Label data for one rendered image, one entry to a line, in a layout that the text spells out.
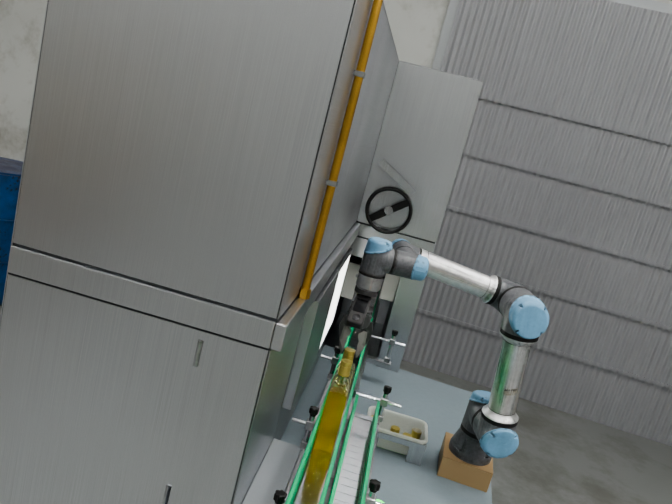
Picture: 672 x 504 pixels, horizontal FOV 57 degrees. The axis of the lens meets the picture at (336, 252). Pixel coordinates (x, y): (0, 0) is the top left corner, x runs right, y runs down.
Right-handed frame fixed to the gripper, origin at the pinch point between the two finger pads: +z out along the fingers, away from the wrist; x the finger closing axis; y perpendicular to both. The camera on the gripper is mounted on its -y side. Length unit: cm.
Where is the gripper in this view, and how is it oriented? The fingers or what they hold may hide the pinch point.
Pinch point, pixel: (349, 352)
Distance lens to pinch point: 190.3
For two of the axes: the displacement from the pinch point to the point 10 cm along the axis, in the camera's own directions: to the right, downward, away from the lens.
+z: -2.5, 9.5, 2.0
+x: -9.6, -2.7, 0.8
